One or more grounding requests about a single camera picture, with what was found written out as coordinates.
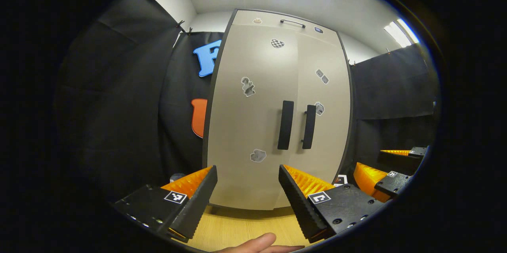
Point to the ceiling light panel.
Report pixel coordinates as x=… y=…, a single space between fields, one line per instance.
x=400 y=33

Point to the grey shoe cabinet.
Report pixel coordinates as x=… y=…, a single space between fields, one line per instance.
x=204 y=148

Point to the grey cabinet drawer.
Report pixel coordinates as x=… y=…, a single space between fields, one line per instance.
x=273 y=19

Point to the black backdrop cloth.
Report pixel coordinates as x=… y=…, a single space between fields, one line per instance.
x=119 y=106
x=396 y=86

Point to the grey shoe cabinet door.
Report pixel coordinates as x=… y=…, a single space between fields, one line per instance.
x=332 y=126
x=245 y=126

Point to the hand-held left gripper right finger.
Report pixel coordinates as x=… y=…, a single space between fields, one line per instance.
x=299 y=205

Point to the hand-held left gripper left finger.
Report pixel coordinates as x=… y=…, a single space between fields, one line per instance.
x=198 y=205

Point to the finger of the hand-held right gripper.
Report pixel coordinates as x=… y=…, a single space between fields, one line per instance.
x=396 y=183
x=418 y=151

